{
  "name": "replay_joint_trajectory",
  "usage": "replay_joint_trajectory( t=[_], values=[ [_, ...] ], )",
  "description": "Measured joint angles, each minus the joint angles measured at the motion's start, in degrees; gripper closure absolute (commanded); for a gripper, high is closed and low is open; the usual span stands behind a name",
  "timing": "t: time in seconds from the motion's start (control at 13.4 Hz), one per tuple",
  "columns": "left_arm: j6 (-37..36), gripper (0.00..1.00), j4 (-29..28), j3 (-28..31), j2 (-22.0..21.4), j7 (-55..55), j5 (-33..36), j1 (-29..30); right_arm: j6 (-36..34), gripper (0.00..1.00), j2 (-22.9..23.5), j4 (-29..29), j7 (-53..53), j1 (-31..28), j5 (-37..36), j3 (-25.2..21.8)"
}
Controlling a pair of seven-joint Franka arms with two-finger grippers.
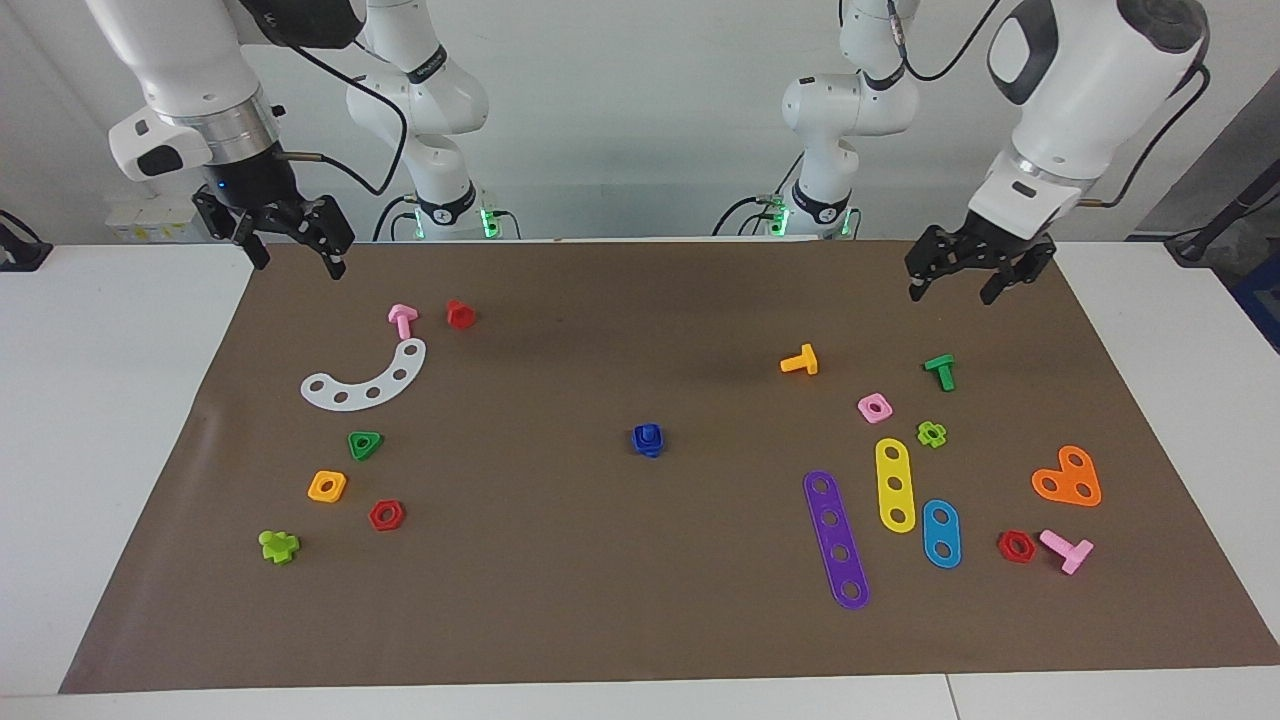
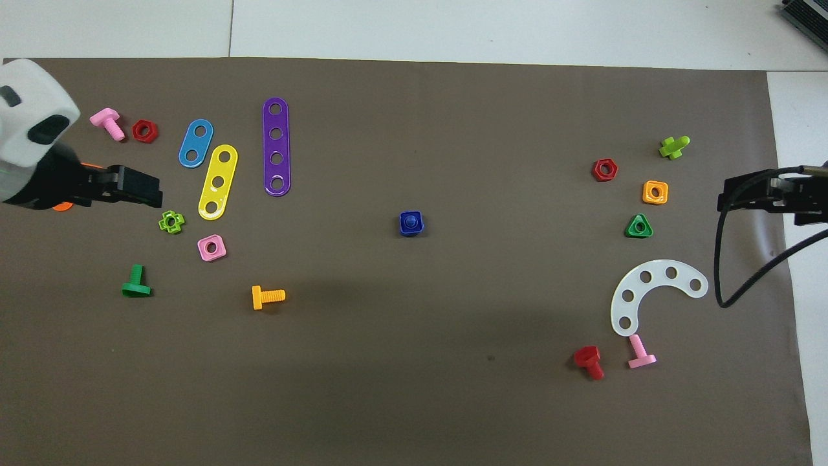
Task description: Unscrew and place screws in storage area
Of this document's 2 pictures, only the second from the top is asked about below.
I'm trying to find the grey ribbed device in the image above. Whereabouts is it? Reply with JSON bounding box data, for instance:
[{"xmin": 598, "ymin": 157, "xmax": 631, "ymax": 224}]
[{"xmin": 778, "ymin": 0, "xmax": 828, "ymax": 52}]

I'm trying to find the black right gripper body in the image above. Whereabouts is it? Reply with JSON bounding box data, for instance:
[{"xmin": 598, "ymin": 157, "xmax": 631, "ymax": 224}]
[{"xmin": 786, "ymin": 172, "xmax": 828, "ymax": 227}]

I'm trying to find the purple four-hole plate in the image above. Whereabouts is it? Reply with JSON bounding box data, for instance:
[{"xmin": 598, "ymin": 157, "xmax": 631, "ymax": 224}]
[{"xmin": 262, "ymin": 97, "xmax": 292, "ymax": 197}]

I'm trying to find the red plastic screw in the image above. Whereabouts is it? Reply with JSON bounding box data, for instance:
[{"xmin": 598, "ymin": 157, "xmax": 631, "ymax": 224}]
[{"xmin": 574, "ymin": 346, "xmax": 605, "ymax": 381}]

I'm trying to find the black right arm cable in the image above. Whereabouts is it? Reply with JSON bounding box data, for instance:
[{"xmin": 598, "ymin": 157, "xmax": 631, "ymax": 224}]
[{"xmin": 714, "ymin": 166, "xmax": 828, "ymax": 309}]

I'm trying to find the light green cross-head screw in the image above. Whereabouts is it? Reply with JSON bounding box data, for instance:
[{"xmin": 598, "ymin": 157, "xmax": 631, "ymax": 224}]
[{"xmin": 659, "ymin": 135, "xmax": 691, "ymax": 160}]

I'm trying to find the brown table mat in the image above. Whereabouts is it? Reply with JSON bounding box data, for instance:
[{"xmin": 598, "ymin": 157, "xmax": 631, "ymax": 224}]
[{"xmin": 0, "ymin": 57, "xmax": 814, "ymax": 466}]

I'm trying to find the blue two-hole plate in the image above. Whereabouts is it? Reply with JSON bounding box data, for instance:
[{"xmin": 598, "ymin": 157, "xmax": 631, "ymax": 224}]
[{"xmin": 178, "ymin": 118, "xmax": 214, "ymax": 169}]

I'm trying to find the yellow three-hole plate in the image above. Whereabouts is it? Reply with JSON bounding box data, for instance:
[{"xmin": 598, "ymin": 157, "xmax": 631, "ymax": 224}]
[{"xmin": 197, "ymin": 144, "xmax": 239, "ymax": 221}]

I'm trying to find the dark green plastic screw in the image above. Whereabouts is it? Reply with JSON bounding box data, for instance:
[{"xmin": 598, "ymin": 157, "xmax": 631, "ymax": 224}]
[{"xmin": 122, "ymin": 264, "xmax": 153, "ymax": 298}]

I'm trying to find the orange heart-shaped plate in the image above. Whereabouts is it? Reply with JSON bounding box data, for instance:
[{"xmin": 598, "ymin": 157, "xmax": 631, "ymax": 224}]
[{"xmin": 50, "ymin": 162, "xmax": 105, "ymax": 213}]

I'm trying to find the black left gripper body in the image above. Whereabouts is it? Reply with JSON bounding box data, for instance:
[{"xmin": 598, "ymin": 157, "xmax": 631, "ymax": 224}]
[{"xmin": 3, "ymin": 142, "xmax": 125, "ymax": 212}]

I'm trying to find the pink plastic screw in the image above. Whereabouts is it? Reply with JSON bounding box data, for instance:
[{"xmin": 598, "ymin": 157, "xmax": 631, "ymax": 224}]
[
  {"xmin": 89, "ymin": 107, "xmax": 125, "ymax": 142},
  {"xmin": 627, "ymin": 334, "xmax": 657, "ymax": 370}
]

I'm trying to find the pink square nut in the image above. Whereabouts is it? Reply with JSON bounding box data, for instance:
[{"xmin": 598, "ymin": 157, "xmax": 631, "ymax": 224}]
[{"xmin": 197, "ymin": 234, "xmax": 228, "ymax": 262}]

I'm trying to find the white curved five-hole plate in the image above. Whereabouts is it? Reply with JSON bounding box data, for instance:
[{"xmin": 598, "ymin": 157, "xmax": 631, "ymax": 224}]
[{"xmin": 611, "ymin": 260, "xmax": 709, "ymax": 337}]

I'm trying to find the orange-yellow plastic screw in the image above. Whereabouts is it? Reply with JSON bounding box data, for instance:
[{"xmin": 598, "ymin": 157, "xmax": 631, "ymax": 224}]
[{"xmin": 252, "ymin": 285, "xmax": 286, "ymax": 311}]

